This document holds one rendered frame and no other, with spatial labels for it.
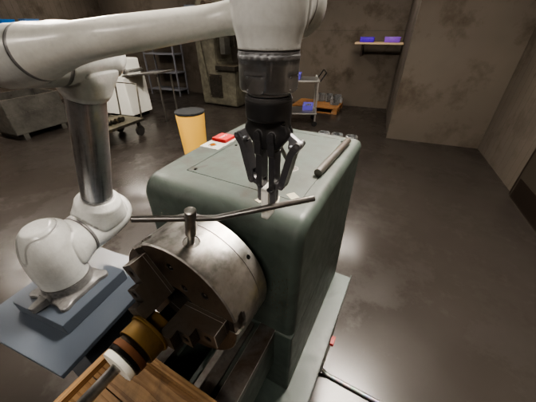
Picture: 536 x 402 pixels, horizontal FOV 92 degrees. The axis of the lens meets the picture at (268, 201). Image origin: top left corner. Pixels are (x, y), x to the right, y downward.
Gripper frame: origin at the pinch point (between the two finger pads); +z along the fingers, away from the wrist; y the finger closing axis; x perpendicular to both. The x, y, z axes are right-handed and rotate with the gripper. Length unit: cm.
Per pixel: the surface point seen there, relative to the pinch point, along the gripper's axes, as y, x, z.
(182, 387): -9.3, -24.3, 40.8
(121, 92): -495, 308, 81
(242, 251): -3.3, -5.1, 11.1
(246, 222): -5.8, 0.7, 8.1
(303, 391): 14, 2, 76
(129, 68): -483, 330, 40
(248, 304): 1.3, -10.7, 19.2
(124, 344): -13.9, -28.5, 18.8
